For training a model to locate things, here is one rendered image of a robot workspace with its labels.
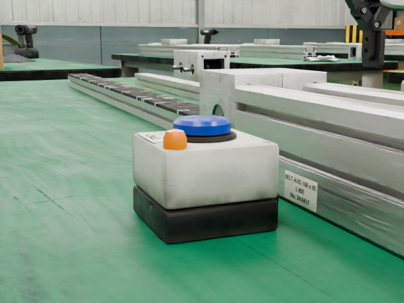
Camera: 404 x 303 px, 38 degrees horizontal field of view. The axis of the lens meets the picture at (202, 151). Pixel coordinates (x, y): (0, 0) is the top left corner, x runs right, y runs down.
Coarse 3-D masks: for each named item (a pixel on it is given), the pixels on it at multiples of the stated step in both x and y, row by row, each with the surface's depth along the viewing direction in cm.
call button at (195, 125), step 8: (176, 120) 40; (184, 120) 39; (192, 120) 39; (200, 120) 39; (208, 120) 39; (216, 120) 39; (224, 120) 39; (176, 128) 39; (184, 128) 39; (192, 128) 38; (200, 128) 38; (208, 128) 38; (216, 128) 39; (224, 128) 39
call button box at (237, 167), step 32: (160, 160) 36; (192, 160) 36; (224, 160) 37; (256, 160) 38; (160, 192) 37; (192, 192) 37; (224, 192) 37; (256, 192) 38; (160, 224) 37; (192, 224) 37; (224, 224) 38; (256, 224) 39
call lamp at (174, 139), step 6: (168, 132) 36; (174, 132) 36; (180, 132) 36; (168, 138) 36; (174, 138) 36; (180, 138) 36; (186, 138) 36; (168, 144) 36; (174, 144) 36; (180, 144) 36; (186, 144) 36
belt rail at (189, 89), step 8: (136, 80) 167; (144, 80) 162; (152, 80) 153; (160, 80) 147; (168, 80) 141; (176, 80) 140; (184, 80) 140; (160, 88) 147; (168, 88) 141; (176, 88) 138; (184, 88) 131; (192, 88) 126; (184, 96) 131; (192, 96) 126
